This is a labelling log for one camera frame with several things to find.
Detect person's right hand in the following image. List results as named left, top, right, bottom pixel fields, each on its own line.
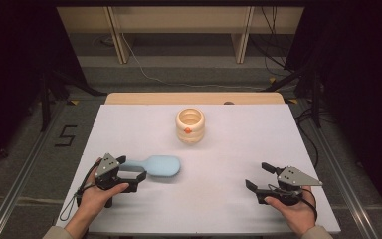
left=264, top=186, right=317, bottom=238

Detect black floor cables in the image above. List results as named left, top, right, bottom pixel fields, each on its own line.
left=293, top=105, right=324, bottom=169

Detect light wooden desk frame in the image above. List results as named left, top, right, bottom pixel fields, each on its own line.
left=56, top=6, right=305, bottom=65

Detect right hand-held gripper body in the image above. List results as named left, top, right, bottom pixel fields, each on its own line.
left=267, top=166, right=323, bottom=206

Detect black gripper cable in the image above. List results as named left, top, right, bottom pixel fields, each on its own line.
left=74, top=158, right=103, bottom=207
left=298, top=188, right=319, bottom=223

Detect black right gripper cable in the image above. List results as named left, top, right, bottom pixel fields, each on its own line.
left=298, top=188, right=319, bottom=223

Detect black metal stand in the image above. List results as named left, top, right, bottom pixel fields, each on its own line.
left=262, top=58, right=323, bottom=129
left=39, top=64, right=107, bottom=132

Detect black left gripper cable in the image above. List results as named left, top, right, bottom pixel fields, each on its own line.
left=74, top=158, right=103, bottom=207

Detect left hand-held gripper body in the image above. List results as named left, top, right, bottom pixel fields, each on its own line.
left=94, top=152, right=128, bottom=192

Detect light wooden table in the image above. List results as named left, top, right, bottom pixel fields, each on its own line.
left=103, top=92, right=287, bottom=106

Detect dark curtain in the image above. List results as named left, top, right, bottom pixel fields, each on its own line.
left=0, top=0, right=88, bottom=173
left=284, top=0, right=382, bottom=230

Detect thin grey cord loop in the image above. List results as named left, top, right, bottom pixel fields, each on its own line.
left=59, top=193, right=81, bottom=222

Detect person's left hand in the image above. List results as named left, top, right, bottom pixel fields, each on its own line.
left=64, top=182, right=130, bottom=238

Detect white floor cable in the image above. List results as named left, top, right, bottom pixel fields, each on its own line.
left=121, top=33, right=267, bottom=92

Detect cream ribbed cup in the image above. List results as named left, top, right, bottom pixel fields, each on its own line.
left=174, top=108, right=206, bottom=144

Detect white table board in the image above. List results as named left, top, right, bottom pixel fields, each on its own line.
left=56, top=104, right=342, bottom=235

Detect black hanging cables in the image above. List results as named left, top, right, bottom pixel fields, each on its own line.
left=248, top=6, right=294, bottom=78

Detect metal floor rail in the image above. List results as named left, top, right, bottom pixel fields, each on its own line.
left=296, top=106, right=381, bottom=239
left=0, top=99, right=68, bottom=239

